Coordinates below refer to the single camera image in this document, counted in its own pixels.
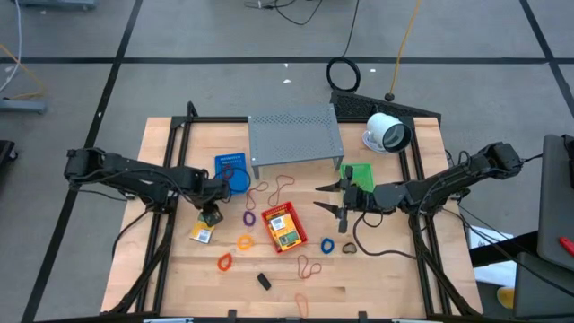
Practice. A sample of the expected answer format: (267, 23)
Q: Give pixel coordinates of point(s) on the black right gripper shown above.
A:
(359, 197)

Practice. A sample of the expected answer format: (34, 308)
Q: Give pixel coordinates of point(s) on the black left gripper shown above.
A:
(213, 190)

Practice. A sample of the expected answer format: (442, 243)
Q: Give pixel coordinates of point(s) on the yellow crayon box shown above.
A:
(202, 232)
(282, 229)

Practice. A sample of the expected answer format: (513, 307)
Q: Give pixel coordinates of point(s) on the blue plastic basket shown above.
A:
(237, 161)

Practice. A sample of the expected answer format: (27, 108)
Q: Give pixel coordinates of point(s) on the red plastic basket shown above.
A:
(273, 242)

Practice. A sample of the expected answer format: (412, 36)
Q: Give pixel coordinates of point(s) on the grey perforated metal riser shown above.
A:
(293, 137)

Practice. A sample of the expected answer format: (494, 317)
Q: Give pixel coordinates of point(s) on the small black block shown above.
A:
(264, 281)

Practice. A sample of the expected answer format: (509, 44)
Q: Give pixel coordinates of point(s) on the orange rubber band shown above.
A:
(301, 294)

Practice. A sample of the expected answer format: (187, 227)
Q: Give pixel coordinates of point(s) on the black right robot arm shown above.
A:
(448, 179)

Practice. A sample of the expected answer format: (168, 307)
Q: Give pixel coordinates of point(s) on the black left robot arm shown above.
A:
(134, 177)

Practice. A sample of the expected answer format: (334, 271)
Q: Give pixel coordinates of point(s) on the green plastic basket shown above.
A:
(365, 175)

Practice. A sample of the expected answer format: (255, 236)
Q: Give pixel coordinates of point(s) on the black perforated panel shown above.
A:
(359, 105)

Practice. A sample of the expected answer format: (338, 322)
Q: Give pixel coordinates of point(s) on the white sheet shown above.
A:
(493, 269)

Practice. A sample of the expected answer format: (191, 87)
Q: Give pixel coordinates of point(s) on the yellow object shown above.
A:
(506, 298)

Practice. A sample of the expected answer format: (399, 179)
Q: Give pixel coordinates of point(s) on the black floor object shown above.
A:
(6, 154)

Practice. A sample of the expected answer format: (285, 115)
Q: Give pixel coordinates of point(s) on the grey floor base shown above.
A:
(22, 106)
(58, 3)

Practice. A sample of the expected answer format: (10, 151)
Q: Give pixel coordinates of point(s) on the grey cart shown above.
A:
(556, 202)

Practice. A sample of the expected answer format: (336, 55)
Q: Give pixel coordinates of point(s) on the grey cabinet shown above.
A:
(542, 287)

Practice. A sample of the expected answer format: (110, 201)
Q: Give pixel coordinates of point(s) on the black aluminium table frame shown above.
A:
(211, 119)

